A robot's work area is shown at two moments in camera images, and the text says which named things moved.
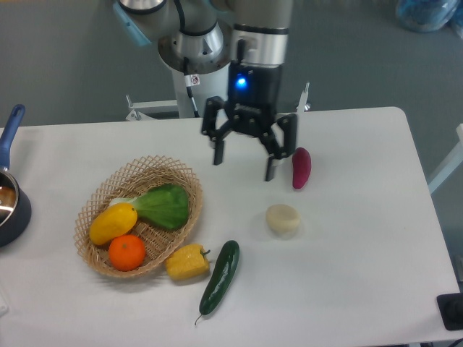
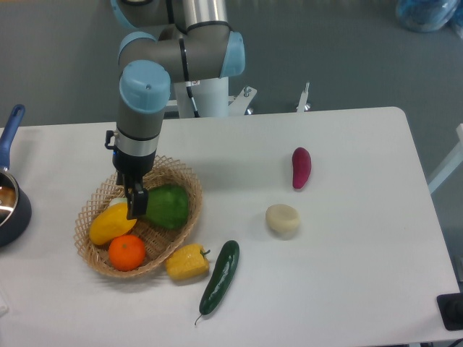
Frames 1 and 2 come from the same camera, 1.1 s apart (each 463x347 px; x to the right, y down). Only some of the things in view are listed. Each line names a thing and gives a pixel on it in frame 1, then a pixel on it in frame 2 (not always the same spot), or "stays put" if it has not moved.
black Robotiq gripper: x=253 y=95 -> x=134 y=167
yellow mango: x=111 y=222 stays put
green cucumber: x=221 y=278 stays put
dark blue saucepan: x=15 y=204 stays put
